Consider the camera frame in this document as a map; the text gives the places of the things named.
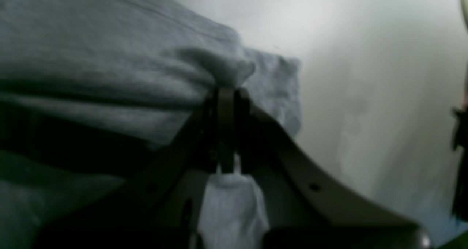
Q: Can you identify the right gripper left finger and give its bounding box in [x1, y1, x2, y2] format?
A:
[33, 88, 234, 249]

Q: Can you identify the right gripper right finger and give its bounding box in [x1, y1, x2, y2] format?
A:
[234, 90, 433, 249]

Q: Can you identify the grey T-shirt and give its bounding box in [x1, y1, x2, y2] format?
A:
[0, 0, 302, 249]

